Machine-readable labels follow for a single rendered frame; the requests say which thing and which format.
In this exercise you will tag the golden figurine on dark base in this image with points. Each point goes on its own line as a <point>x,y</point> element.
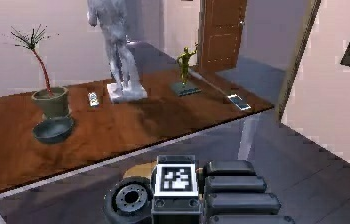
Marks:
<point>185,71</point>

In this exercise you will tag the white remote control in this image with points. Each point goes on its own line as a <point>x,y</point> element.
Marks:
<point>93,99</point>

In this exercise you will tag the potted plant with red stem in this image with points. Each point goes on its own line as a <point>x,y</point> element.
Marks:
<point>51,100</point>

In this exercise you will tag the brown wooden door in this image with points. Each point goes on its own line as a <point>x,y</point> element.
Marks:
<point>221,33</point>

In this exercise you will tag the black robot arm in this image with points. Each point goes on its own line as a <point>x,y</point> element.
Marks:
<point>223,196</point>

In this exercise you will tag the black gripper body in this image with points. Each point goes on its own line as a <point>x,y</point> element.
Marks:
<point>129,199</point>

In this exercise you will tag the white human statue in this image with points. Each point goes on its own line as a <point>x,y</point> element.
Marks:
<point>119,46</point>

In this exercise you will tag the black phone with white rim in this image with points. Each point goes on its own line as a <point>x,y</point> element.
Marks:
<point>238,101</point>

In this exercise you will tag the brown wooden table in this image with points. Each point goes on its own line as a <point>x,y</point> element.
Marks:
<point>126,123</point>

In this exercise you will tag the dark grey bowl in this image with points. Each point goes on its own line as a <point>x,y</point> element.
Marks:
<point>53,130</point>

